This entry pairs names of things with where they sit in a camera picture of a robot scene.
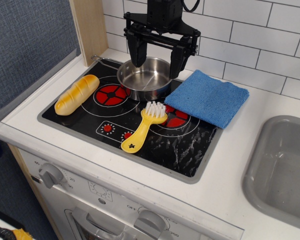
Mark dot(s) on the grey left oven knob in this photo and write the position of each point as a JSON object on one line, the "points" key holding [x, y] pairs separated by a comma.
{"points": [[50, 175]]}

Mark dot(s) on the toy bread loaf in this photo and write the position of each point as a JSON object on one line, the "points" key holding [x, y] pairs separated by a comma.
{"points": [[77, 94]]}

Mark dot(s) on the grey sink basin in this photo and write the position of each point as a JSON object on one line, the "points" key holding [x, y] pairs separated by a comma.
{"points": [[272, 180]]}

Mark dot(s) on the metal pot with handle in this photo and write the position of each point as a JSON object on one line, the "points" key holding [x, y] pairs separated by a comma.
{"points": [[149, 82]]}

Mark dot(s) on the black toy stovetop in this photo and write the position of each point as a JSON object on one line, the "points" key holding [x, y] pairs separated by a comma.
{"points": [[181, 147]]}

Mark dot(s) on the yellow black object on floor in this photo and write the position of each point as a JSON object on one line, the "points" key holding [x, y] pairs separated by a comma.
{"points": [[15, 234]]}

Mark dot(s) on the wooden side post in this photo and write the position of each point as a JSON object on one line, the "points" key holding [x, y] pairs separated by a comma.
{"points": [[89, 21]]}

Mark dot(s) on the yellow dish brush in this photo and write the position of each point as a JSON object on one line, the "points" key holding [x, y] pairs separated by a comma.
{"points": [[154, 113]]}

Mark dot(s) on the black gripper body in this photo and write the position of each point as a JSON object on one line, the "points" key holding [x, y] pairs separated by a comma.
{"points": [[163, 22]]}

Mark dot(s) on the grey oven knob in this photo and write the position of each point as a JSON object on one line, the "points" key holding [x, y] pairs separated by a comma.
{"points": [[150, 224], [50, 175]]}

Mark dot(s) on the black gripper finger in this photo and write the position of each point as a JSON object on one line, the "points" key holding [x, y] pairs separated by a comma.
{"points": [[137, 45], [181, 51]]}

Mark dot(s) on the blue towel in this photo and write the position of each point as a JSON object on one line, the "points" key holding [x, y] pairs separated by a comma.
{"points": [[208, 99]]}

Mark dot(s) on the grey right oven knob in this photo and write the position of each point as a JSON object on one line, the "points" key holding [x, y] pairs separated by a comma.
{"points": [[150, 224]]}

